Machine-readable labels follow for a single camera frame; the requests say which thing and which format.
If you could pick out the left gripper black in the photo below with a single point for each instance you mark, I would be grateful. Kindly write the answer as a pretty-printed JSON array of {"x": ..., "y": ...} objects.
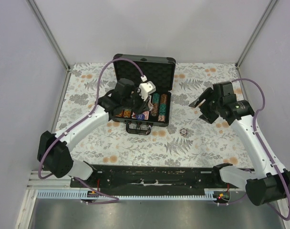
[{"x": 143, "y": 106}]

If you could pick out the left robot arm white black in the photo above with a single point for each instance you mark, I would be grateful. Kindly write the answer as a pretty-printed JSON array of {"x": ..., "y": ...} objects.
[{"x": 54, "y": 152}]

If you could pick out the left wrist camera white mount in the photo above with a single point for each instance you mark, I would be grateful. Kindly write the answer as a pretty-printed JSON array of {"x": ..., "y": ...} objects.
[{"x": 146, "y": 89}]

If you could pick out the tan blue chip stack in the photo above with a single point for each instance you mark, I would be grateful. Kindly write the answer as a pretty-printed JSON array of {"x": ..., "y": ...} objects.
[{"x": 183, "y": 132}]

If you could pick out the aluminium frame rails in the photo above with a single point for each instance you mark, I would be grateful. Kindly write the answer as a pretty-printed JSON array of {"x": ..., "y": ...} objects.
[{"x": 136, "y": 190}]

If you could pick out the white slotted cable duct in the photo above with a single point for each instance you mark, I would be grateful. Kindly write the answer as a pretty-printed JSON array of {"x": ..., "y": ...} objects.
[{"x": 86, "y": 195}]

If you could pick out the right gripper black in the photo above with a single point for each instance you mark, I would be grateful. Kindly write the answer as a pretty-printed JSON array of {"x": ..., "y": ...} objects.
[{"x": 207, "y": 116}]

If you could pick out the red playing card deck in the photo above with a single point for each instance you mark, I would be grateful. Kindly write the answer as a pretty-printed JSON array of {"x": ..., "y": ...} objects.
[{"x": 146, "y": 113}]

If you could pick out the blue round blind button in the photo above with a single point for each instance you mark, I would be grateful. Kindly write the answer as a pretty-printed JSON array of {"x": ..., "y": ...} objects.
[{"x": 140, "y": 117}]

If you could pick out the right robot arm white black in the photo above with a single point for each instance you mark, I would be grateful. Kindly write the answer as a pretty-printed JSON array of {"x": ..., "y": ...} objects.
[{"x": 270, "y": 180}]

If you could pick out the black poker set case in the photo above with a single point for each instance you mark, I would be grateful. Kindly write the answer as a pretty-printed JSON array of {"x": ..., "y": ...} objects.
[{"x": 159, "y": 70}]

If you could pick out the chip column in case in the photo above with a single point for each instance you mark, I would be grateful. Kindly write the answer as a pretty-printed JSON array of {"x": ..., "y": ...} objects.
[
  {"x": 127, "y": 113},
  {"x": 162, "y": 108},
  {"x": 155, "y": 103},
  {"x": 120, "y": 114}
]

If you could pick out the floral table mat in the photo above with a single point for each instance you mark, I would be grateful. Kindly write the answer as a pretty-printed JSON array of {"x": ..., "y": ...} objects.
[{"x": 204, "y": 145}]

